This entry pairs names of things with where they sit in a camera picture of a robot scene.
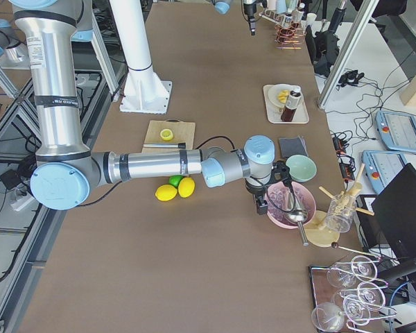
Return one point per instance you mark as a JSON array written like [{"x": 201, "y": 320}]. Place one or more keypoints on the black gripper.
[
  {"x": 255, "y": 190},
  {"x": 249, "y": 9}
]

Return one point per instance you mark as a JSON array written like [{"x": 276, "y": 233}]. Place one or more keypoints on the cream round plate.
[{"x": 274, "y": 90}]

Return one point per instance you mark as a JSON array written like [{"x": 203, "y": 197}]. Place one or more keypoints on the cream rectangular tray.
[{"x": 274, "y": 113}]

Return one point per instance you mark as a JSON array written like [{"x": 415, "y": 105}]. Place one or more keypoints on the pink bowl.
[{"x": 280, "y": 199}]

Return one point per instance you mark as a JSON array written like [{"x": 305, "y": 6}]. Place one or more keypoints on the water bottle in rack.
[{"x": 287, "y": 20}]

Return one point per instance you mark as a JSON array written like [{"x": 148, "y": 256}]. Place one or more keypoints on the metal scoop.
[{"x": 296, "y": 213}]

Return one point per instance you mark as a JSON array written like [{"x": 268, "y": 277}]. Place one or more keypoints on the green bowl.
[{"x": 302, "y": 168}]

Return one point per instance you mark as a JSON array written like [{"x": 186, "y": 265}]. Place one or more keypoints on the wooden mug tree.
[{"x": 325, "y": 228}]

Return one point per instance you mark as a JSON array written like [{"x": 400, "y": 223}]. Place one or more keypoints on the grey folded cloth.
[{"x": 292, "y": 146}]

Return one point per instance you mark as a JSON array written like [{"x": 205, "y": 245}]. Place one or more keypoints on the clear glass mug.
[{"x": 340, "y": 213}]

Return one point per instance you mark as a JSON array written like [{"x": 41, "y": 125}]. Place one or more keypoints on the yellow lemon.
[
  {"x": 165, "y": 193},
  {"x": 186, "y": 187}
]

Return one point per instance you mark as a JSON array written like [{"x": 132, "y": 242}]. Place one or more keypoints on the brown tea bottle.
[{"x": 291, "y": 104}]

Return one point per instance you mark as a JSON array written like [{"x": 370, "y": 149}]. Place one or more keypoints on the green lime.
[{"x": 175, "y": 180}]

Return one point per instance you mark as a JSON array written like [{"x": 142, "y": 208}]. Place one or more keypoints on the wine glass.
[{"x": 346, "y": 274}]

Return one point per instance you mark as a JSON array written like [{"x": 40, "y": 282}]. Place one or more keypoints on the wooden cutting board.
[{"x": 183, "y": 132}]

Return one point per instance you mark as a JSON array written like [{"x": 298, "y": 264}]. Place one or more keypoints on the half lemon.
[{"x": 166, "y": 134}]

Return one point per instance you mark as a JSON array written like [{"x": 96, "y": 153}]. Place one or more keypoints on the blue teach pendant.
[
  {"x": 381, "y": 167},
  {"x": 397, "y": 130}
]

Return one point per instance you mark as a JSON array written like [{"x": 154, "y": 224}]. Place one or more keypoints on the black monitor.
[{"x": 395, "y": 212}]

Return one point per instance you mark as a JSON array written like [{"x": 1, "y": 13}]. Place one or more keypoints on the copper wire bottle rack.
[{"x": 292, "y": 38}]

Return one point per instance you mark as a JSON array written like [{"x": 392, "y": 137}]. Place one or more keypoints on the knife with black handle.
[{"x": 166, "y": 145}]

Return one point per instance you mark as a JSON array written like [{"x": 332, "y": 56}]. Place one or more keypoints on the aluminium frame post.
[{"x": 353, "y": 36}]

